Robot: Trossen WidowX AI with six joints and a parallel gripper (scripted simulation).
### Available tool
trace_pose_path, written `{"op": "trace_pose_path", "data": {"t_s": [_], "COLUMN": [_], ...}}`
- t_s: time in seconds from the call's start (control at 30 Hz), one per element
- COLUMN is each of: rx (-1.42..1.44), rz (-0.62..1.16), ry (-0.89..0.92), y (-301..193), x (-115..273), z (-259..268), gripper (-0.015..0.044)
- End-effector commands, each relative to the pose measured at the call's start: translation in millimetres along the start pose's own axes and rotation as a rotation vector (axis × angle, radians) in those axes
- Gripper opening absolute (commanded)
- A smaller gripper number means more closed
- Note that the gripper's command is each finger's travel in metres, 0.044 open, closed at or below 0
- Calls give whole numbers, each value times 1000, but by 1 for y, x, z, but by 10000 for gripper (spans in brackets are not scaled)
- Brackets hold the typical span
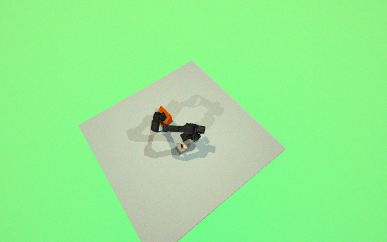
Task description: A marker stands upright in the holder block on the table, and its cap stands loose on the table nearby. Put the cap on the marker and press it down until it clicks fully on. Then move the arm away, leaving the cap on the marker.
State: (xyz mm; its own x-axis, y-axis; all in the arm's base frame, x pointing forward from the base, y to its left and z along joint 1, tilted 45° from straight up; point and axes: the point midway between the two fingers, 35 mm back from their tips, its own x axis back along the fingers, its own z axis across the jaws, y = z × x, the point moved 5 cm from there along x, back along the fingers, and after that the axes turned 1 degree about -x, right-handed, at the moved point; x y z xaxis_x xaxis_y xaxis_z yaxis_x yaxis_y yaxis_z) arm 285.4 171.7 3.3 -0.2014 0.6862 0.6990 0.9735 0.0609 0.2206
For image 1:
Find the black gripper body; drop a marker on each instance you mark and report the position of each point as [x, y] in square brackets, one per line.
[184, 137]

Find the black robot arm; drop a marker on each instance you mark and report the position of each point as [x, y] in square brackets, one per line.
[189, 128]

